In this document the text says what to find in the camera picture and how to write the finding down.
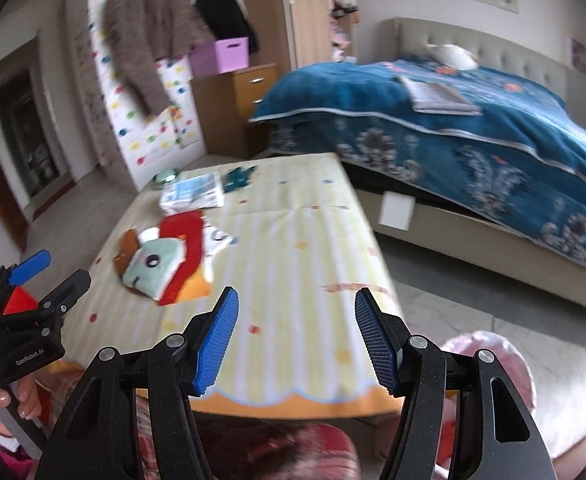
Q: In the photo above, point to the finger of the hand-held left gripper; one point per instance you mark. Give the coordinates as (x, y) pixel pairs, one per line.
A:
(30, 265)
(68, 287)

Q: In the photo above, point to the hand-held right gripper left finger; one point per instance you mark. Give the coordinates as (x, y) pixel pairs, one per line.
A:
(218, 340)

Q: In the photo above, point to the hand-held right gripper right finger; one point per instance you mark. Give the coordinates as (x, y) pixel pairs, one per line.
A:
(378, 345)

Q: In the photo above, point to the pink plastic bag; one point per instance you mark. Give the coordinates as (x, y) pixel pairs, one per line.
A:
(488, 345)

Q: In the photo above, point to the red plastic stool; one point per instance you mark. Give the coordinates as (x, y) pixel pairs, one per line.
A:
(20, 304)

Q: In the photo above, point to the white printed wrapper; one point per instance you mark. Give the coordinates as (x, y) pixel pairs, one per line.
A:
(215, 240)

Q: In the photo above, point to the yellow striped tablecloth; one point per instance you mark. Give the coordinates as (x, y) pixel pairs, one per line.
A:
(298, 260)

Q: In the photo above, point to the person's plaid pants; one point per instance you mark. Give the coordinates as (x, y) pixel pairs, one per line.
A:
(273, 450)

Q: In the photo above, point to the white paper tag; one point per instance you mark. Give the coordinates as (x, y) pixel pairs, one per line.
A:
(395, 210)

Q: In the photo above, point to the green round tin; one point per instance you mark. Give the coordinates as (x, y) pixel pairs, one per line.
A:
(165, 177)

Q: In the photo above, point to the blue and white packet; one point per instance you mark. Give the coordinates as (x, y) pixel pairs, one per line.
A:
(193, 190)

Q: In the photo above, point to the white dotted cabinet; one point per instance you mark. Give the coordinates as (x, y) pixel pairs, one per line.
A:
(143, 145)

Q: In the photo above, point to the teal plastic piece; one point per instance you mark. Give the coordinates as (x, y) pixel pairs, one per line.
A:
(238, 177)

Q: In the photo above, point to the wooden nightstand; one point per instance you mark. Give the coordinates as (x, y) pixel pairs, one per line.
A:
(238, 105)

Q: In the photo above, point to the bed with blue blanket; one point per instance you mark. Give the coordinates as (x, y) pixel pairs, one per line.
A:
(473, 125)

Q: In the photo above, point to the folded grey cloth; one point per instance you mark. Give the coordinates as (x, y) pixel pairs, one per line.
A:
(438, 95)

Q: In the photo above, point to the brown quilted coat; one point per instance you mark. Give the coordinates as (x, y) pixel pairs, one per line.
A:
(148, 25)

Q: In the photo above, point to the purple storage bin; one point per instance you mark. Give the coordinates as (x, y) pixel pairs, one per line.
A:
(228, 55)

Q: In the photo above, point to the white plush toy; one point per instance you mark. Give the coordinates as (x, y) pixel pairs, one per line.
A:
(453, 55)

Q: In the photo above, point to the pile of folded clothes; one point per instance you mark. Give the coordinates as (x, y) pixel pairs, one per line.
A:
(343, 40)

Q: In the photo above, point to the black coat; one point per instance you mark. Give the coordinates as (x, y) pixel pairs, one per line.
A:
(223, 10)

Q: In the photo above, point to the beige upholstered bed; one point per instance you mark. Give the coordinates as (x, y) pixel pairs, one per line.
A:
(498, 42)

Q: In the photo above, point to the wooden wardrobe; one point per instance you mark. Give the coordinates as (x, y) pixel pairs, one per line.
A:
(308, 10)

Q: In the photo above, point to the small wall picture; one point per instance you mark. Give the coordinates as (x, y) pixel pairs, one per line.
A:
(579, 55)

